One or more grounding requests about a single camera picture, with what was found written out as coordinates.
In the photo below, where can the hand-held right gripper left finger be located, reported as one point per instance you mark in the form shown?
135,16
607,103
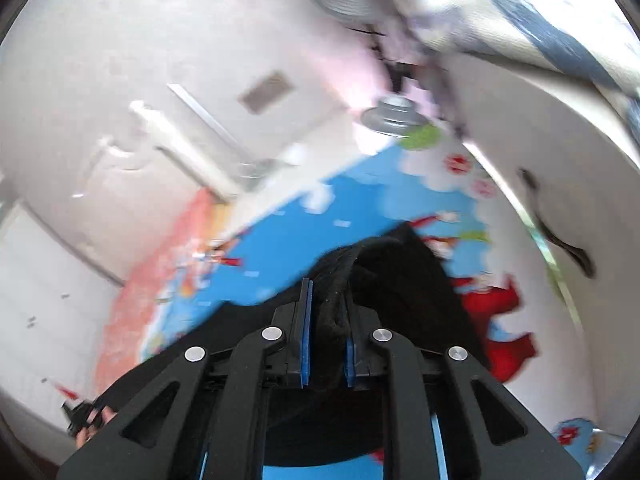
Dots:
306,340

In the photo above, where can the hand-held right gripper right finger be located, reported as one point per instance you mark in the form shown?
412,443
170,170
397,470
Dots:
351,362

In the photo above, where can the black pants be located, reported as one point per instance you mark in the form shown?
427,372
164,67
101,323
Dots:
400,270

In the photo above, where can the person's left hand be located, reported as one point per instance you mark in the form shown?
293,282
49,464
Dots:
82,441

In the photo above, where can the blue cartoon printed mat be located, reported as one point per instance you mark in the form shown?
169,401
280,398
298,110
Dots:
300,240

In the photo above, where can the grey standing fan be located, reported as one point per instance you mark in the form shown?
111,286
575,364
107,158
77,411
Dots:
395,112

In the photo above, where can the blue striped white cloth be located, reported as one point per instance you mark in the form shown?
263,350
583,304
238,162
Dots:
525,15

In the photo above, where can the white wall pipe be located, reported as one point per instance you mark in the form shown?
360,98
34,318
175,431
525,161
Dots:
175,150

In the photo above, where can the wall vent grille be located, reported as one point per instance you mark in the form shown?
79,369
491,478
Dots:
263,92

